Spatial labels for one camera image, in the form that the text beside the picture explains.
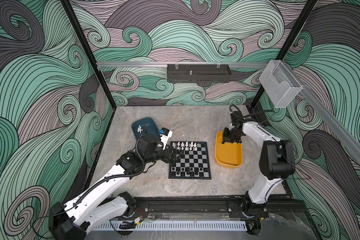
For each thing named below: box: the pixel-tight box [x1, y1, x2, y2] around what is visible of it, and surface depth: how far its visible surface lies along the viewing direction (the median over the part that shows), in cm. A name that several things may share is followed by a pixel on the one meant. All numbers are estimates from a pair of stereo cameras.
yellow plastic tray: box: [214, 130, 244, 169], surface depth 91 cm
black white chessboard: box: [168, 141, 212, 180], surface depth 89 cm
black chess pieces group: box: [171, 166, 208, 177], surface depth 86 cm
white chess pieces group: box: [172, 141, 198, 151], surface depth 97 cm
